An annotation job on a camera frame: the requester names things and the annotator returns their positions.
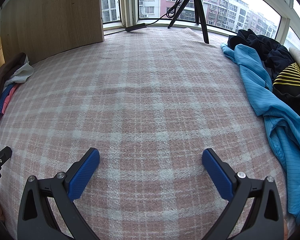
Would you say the black ring light cable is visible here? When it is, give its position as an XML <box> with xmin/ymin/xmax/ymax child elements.
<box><xmin>104</xmin><ymin>0</ymin><xmax>188</xmax><ymax>34</ymax></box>

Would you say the black tripod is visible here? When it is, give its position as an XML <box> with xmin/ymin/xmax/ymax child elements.
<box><xmin>167</xmin><ymin>0</ymin><xmax>210</xmax><ymax>44</ymax></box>

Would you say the pink garment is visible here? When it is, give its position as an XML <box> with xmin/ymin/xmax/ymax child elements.
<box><xmin>1</xmin><ymin>84</ymin><xmax>20</xmax><ymax>114</ymax></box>

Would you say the light wooden board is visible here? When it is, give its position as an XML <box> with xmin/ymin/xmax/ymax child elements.
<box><xmin>0</xmin><ymin>0</ymin><xmax>105</xmax><ymax>65</ymax></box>

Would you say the blue striped garment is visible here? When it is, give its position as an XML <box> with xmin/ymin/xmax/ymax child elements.
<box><xmin>0</xmin><ymin>82</ymin><xmax>15</xmax><ymax>124</ymax></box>

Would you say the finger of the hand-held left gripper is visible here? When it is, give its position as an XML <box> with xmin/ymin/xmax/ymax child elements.
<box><xmin>0</xmin><ymin>146</ymin><xmax>12</xmax><ymax>167</ymax></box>

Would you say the pink plaid blanket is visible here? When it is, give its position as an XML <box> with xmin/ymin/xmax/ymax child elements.
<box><xmin>0</xmin><ymin>26</ymin><xmax>298</xmax><ymax>240</ymax></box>

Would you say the white cloth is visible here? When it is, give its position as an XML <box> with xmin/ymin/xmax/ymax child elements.
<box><xmin>5</xmin><ymin>55</ymin><xmax>34</xmax><ymax>87</ymax></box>

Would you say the blue pinstriped shirt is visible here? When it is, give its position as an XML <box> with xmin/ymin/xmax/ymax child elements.
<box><xmin>220</xmin><ymin>42</ymin><xmax>300</xmax><ymax>218</ymax></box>

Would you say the black inline cable controller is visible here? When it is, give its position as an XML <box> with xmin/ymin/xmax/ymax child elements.
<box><xmin>125</xmin><ymin>23</ymin><xmax>147</xmax><ymax>32</ymax></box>

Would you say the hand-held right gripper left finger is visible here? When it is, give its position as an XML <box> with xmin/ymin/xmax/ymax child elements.
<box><xmin>17</xmin><ymin>147</ymin><xmax>100</xmax><ymax>240</ymax></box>

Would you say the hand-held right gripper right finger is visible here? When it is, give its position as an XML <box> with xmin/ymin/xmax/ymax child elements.
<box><xmin>202</xmin><ymin>148</ymin><xmax>285</xmax><ymax>240</ymax></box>

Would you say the black yellow striped garment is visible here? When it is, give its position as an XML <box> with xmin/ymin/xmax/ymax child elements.
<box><xmin>272</xmin><ymin>62</ymin><xmax>300</xmax><ymax>128</ymax></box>

